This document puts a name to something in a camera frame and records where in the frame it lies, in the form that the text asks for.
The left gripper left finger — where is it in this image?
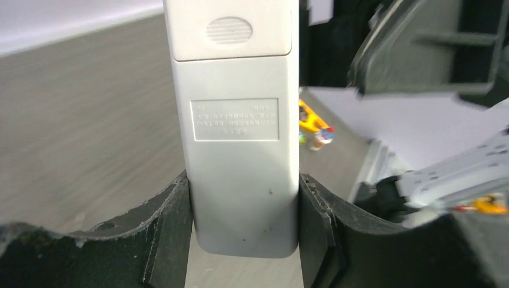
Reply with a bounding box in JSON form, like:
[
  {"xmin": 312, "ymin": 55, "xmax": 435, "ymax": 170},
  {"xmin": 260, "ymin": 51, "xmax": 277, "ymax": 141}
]
[{"xmin": 1, "ymin": 173, "xmax": 192, "ymax": 287}]

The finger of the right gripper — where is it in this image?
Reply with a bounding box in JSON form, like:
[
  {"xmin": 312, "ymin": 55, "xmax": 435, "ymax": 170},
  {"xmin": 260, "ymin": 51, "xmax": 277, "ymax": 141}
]
[{"xmin": 348, "ymin": 1, "xmax": 508, "ymax": 95}]

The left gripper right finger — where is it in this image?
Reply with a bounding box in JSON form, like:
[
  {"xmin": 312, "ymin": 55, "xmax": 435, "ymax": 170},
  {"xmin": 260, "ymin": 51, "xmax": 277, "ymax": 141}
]
[{"xmin": 299, "ymin": 174, "xmax": 508, "ymax": 287}]

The white remote control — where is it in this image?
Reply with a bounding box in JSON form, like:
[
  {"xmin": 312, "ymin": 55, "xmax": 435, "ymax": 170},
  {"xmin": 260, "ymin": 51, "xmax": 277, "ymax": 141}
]
[{"xmin": 163, "ymin": 1, "xmax": 300, "ymax": 258}]

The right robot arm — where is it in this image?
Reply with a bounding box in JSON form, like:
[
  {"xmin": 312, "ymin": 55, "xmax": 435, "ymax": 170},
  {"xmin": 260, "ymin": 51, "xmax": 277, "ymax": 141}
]
[{"xmin": 348, "ymin": 1, "xmax": 508, "ymax": 213}]

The yellow toy piece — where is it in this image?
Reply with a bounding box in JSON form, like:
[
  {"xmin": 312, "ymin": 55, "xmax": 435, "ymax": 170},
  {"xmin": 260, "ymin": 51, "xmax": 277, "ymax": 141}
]
[{"xmin": 299, "ymin": 99, "xmax": 330, "ymax": 133}]

